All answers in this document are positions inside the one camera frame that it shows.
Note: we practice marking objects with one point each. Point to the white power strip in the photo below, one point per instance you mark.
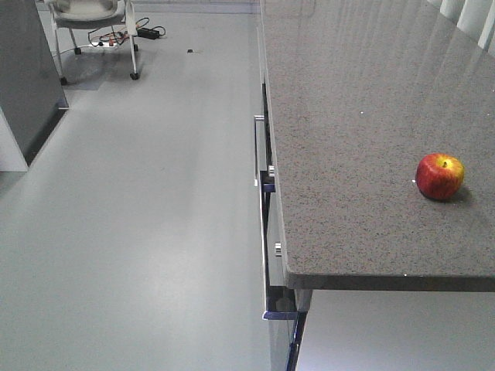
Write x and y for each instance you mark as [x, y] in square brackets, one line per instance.
[103, 45]

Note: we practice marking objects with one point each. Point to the grey cabinet panel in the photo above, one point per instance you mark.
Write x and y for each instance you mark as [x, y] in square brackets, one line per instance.
[32, 98]

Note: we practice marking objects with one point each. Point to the grey kitchen counter cabinet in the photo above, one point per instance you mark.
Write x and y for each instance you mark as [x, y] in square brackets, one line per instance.
[359, 92]

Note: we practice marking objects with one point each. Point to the black power adapter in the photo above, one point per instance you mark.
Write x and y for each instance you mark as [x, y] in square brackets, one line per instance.
[147, 33]

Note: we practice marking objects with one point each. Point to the red yellow apple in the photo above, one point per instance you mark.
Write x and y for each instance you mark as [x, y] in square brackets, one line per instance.
[439, 176]

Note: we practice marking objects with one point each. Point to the white rolling chair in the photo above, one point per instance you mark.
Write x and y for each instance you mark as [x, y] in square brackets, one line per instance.
[91, 15]

